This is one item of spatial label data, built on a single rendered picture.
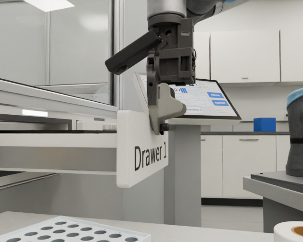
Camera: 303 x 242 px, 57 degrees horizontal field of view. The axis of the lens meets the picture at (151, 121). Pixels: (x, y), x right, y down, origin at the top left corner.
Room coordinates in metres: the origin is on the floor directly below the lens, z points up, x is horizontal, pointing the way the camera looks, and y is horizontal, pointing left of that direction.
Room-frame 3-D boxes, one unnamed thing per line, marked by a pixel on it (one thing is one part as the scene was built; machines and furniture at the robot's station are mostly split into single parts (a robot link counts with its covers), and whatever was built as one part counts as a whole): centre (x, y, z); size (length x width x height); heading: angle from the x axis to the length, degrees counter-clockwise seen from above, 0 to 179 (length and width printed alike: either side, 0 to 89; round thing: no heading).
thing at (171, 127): (0.53, -0.02, 0.91); 0.07 x 0.04 x 0.01; 166
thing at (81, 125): (0.90, 0.16, 0.87); 0.29 x 0.02 x 0.11; 166
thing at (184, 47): (0.52, -0.04, 1.04); 0.09 x 0.08 x 0.12; 76
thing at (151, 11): (0.53, -0.03, 1.12); 0.08 x 0.08 x 0.05
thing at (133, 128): (0.53, 0.00, 0.87); 0.29 x 0.02 x 0.11; 166
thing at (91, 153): (0.58, 0.21, 0.86); 0.40 x 0.26 x 0.06; 76
